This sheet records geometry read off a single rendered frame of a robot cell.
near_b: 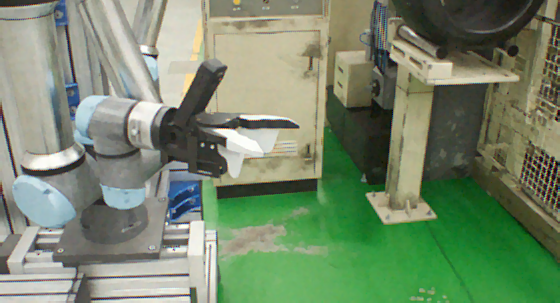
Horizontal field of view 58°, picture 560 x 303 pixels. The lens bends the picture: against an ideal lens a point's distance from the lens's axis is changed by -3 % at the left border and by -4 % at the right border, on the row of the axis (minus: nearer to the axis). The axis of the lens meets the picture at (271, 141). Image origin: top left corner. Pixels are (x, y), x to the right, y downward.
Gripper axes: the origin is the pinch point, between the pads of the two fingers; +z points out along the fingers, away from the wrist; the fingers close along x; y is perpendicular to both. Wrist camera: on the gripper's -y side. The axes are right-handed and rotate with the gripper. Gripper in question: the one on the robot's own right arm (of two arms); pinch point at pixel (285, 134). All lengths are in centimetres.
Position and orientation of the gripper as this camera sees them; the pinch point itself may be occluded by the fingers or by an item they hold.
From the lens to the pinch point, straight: 73.9
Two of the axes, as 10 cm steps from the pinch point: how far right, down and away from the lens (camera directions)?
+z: 9.3, 1.5, -3.3
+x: -3.6, 2.7, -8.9
